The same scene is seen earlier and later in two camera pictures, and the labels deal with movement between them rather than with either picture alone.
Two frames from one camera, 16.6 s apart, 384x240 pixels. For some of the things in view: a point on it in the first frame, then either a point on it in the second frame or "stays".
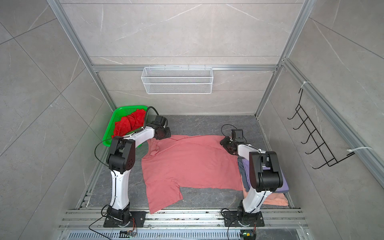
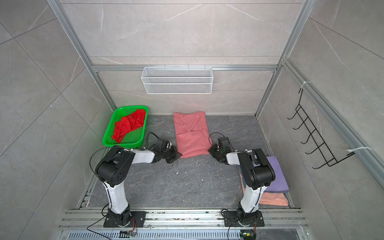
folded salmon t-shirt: (277, 198) stays
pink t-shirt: (172, 162) -> (192, 133)
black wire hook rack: (326, 153) stays
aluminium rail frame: (88, 224) stays
